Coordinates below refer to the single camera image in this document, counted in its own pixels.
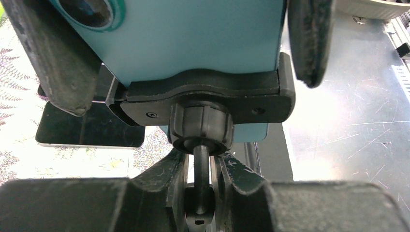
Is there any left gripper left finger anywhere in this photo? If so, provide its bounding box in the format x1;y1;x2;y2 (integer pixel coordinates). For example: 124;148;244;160
0;150;188;232

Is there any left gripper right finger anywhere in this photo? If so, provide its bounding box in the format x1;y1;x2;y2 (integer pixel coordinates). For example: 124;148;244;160
213;154;410;232

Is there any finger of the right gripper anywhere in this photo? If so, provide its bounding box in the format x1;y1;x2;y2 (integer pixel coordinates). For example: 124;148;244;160
288;0;336;88
1;0;102;116

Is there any black phone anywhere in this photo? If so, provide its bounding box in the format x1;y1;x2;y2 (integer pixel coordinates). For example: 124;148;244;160
35;65;145;148

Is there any teal phone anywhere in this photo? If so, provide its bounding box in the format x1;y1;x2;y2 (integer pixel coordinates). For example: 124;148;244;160
51;0;295;142

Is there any black tripod stand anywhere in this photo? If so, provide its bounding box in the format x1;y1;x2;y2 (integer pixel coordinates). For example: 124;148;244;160
106;52;295;232

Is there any floral patterned mat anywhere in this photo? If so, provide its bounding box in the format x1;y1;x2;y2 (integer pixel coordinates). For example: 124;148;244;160
0;17;172;183

